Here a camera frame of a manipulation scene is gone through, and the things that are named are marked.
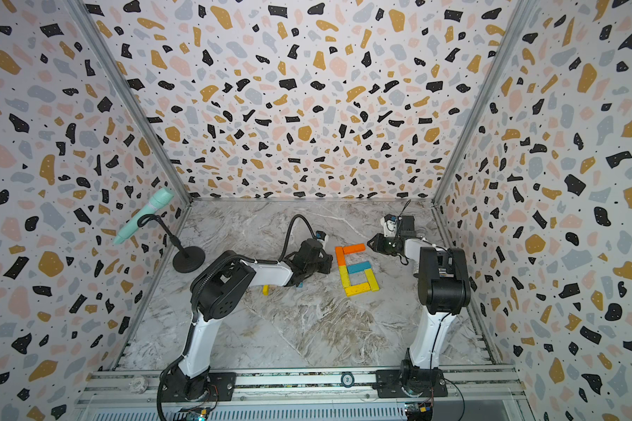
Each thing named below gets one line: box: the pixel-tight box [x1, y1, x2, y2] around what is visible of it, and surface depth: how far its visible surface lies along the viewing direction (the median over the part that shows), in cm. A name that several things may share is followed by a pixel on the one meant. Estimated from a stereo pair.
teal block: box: [347, 260, 372, 274], surface depth 102 cm
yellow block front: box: [344, 282, 372, 297], surface depth 94 cm
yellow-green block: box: [338, 264, 352, 288], surface depth 99 cm
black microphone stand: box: [136, 214, 206, 273], surface depth 100 cm
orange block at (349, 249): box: [342, 242, 367, 255], surface depth 108 cm
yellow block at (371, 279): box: [364, 268, 380, 292], surface depth 97 cm
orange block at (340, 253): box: [334, 246, 346, 266], surface depth 105 cm
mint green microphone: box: [112, 186, 175, 245], surface depth 78 cm
